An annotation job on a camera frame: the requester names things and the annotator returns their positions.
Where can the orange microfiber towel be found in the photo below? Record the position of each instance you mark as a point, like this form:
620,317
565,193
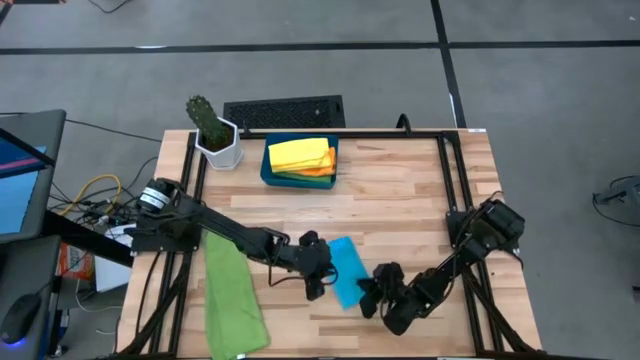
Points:
327,167

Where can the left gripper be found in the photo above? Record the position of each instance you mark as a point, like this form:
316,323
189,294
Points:
310,262

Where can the black desk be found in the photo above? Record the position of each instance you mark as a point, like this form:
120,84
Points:
30,270

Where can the green cactus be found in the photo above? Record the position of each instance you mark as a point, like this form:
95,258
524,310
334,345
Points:
207,120

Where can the black computer mouse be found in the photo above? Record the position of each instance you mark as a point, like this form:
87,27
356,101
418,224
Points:
17,317

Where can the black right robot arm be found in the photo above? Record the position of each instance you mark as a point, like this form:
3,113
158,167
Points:
465,255

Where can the black floor vent grate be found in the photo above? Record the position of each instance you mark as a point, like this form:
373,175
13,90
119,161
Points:
285,112

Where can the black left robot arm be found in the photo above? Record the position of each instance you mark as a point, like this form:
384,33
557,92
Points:
225,230

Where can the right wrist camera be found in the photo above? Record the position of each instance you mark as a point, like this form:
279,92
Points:
401,322

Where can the white box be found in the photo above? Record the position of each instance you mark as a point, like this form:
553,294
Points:
112,272

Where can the black aluminium table frame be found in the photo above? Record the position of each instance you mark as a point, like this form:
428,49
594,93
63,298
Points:
430,134

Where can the white hexagonal planter pot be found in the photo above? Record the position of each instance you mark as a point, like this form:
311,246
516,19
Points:
222,157

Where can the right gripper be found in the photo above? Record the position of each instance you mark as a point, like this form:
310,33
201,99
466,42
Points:
397,295

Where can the yellow microfiber towel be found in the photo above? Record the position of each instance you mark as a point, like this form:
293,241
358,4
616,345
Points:
300,152

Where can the computer monitor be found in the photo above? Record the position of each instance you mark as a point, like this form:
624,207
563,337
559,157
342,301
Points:
25,190

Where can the teal plastic bin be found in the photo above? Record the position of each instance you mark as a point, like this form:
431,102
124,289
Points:
267,177

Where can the blue microfiber towel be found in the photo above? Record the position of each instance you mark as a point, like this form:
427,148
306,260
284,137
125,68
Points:
347,265

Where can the orange cardboard box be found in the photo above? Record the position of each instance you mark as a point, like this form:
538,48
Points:
77,262

